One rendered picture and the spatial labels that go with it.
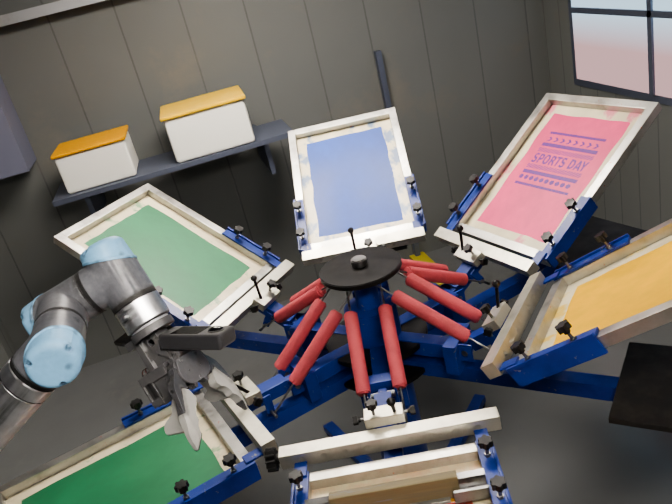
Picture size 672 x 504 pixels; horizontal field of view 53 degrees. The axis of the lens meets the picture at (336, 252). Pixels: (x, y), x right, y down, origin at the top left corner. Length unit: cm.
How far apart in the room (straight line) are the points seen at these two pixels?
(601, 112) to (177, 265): 195
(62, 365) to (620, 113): 254
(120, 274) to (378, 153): 252
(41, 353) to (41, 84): 388
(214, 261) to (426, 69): 259
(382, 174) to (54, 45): 235
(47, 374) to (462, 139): 458
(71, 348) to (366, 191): 250
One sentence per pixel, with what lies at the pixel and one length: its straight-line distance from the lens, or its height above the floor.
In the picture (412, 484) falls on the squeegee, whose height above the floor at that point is 106.
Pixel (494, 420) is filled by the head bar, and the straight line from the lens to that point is 211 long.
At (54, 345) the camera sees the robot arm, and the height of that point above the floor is 201.
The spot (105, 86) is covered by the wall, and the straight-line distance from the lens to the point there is 474.
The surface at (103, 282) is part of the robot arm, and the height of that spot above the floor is 202.
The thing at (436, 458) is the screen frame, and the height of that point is 99.
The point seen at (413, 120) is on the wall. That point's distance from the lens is 512.
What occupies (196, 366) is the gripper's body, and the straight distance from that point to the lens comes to 109.
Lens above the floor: 240
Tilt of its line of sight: 24 degrees down
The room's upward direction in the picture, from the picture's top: 14 degrees counter-clockwise
